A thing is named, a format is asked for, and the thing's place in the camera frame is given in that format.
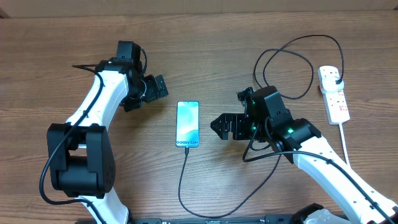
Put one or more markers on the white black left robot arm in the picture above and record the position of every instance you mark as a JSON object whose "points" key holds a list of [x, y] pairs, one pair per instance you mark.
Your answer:
{"points": [[81, 162]]}

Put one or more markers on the white power strip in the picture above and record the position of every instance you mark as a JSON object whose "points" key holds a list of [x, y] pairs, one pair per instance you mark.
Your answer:
{"points": [[335, 103]]}

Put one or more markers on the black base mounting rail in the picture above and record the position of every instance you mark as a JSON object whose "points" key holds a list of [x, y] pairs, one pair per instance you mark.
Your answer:
{"points": [[268, 219]]}

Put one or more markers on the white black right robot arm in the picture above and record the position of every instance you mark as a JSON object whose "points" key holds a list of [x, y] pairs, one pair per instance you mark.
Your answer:
{"points": [[266, 119]]}

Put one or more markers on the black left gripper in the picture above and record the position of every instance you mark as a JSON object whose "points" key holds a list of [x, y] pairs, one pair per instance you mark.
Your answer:
{"points": [[130, 104]]}

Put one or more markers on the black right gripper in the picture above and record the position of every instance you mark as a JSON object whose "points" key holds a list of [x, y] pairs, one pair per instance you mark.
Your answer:
{"points": [[237, 120]]}

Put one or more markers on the white charger plug adapter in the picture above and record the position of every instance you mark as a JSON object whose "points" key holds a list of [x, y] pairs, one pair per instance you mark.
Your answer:
{"points": [[331, 84]]}

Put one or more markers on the blue Galaxy smartphone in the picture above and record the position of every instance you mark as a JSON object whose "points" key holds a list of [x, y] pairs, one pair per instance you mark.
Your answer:
{"points": [[187, 127]]}

